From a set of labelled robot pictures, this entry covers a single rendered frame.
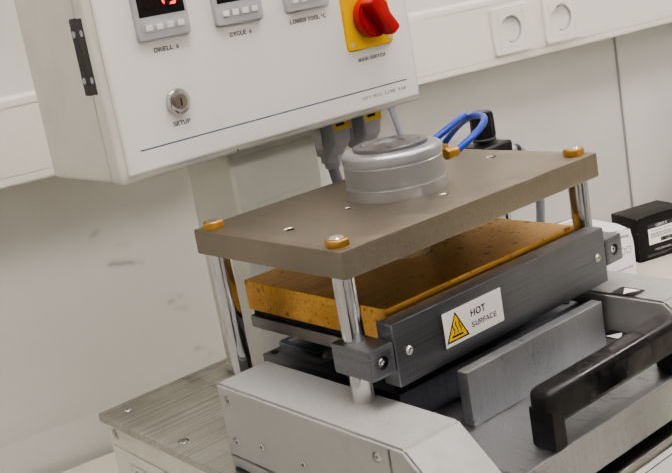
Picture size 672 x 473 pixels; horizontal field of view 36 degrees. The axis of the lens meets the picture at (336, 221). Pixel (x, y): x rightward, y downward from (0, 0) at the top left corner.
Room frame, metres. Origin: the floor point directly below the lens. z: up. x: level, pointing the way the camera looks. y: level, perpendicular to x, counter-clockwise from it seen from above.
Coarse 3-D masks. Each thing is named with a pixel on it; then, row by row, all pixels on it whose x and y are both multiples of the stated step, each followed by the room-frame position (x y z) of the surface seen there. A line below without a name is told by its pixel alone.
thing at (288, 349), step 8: (288, 336) 0.79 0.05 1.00; (280, 344) 0.78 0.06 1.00; (288, 344) 0.77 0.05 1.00; (288, 352) 0.77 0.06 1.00; (296, 352) 0.77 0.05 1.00; (304, 352) 0.76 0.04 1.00; (312, 352) 0.75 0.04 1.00; (320, 352) 0.80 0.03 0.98; (328, 352) 0.75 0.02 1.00; (312, 360) 0.75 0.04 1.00; (320, 360) 0.74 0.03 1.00; (328, 360) 0.75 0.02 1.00
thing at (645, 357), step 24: (624, 336) 0.66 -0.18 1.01; (648, 336) 0.65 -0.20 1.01; (600, 360) 0.62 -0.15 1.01; (624, 360) 0.63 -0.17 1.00; (648, 360) 0.65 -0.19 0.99; (552, 384) 0.60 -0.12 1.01; (576, 384) 0.60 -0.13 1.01; (600, 384) 0.62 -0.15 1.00; (552, 408) 0.59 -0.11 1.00; (576, 408) 0.60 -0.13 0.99; (552, 432) 0.59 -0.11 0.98
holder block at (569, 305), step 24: (552, 312) 0.77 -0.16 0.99; (504, 336) 0.73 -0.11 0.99; (264, 360) 0.79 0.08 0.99; (288, 360) 0.76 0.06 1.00; (456, 360) 0.70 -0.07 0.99; (384, 384) 0.68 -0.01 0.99; (408, 384) 0.68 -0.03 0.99; (432, 384) 0.68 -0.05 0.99; (456, 384) 0.69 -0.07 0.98; (432, 408) 0.68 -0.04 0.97
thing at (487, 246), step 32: (512, 224) 0.81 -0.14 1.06; (544, 224) 0.80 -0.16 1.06; (416, 256) 0.77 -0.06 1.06; (448, 256) 0.75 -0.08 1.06; (480, 256) 0.74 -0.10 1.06; (512, 256) 0.74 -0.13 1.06; (256, 288) 0.78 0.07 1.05; (288, 288) 0.74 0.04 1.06; (320, 288) 0.73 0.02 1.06; (384, 288) 0.70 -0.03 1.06; (416, 288) 0.69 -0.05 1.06; (448, 288) 0.69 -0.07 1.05; (256, 320) 0.78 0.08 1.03; (288, 320) 0.75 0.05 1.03; (320, 320) 0.72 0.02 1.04
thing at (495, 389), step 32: (576, 320) 0.71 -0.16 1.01; (512, 352) 0.67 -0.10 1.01; (544, 352) 0.69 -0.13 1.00; (576, 352) 0.71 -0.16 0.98; (480, 384) 0.65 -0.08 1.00; (512, 384) 0.67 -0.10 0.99; (640, 384) 0.66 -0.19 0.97; (448, 416) 0.67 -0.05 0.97; (480, 416) 0.65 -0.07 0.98; (512, 416) 0.65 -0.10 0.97; (576, 416) 0.63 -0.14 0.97; (608, 416) 0.62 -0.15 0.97; (640, 416) 0.64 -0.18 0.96; (512, 448) 0.60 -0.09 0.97; (544, 448) 0.59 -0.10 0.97; (576, 448) 0.60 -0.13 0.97; (608, 448) 0.62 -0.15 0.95
